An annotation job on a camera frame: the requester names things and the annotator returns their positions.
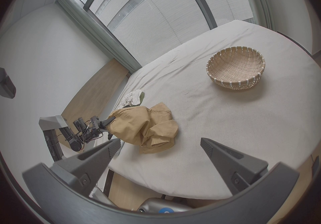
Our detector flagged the green garment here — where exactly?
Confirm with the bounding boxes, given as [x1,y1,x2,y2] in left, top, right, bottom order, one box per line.
[135,92,146,107]

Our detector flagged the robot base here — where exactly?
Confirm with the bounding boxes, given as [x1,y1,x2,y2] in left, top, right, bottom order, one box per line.
[89,186,194,214]

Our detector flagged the round woven basket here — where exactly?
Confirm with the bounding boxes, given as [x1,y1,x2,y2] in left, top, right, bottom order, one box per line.
[206,46,266,91]

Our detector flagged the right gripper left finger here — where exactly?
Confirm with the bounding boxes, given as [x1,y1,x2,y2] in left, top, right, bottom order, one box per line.
[53,139,122,196]

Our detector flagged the white garment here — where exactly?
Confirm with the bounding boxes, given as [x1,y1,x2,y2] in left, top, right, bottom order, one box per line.
[119,89,142,108]

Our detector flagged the window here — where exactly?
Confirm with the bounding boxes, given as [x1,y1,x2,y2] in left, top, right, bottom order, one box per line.
[68,0,254,68]

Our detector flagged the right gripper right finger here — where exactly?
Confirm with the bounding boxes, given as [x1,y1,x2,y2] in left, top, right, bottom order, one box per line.
[201,138,269,196]

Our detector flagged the tan shorts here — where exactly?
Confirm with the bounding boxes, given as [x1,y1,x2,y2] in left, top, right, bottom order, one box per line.
[108,102,179,154]

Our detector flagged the bed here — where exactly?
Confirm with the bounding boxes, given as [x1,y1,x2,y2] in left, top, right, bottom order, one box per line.
[61,20,320,199]

